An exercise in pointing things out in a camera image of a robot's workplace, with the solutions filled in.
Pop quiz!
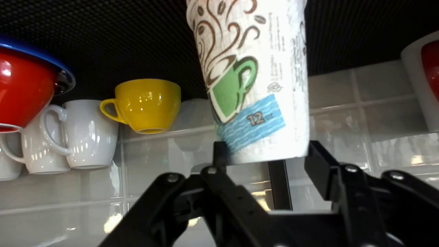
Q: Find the white ceramic mug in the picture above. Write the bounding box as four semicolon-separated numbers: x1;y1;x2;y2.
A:
0;107;73;176
0;146;25;183
40;99;121;172

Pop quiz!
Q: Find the yellow ceramic cup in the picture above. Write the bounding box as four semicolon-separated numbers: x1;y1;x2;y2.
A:
99;79;183;136

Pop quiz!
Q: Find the paper cup with coffee print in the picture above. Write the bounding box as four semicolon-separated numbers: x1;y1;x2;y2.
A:
184;0;312;165

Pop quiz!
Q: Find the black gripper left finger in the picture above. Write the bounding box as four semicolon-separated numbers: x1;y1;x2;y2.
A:
98;142;276;247

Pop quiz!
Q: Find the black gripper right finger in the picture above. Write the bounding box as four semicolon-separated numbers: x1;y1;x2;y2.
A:
304;140;439;247

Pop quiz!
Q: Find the white mug with red inside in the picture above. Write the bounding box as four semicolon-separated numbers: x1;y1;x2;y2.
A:
401;31;439;135

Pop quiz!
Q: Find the red bowl with blue rim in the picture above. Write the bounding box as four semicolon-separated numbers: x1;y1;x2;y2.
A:
0;37;77;135

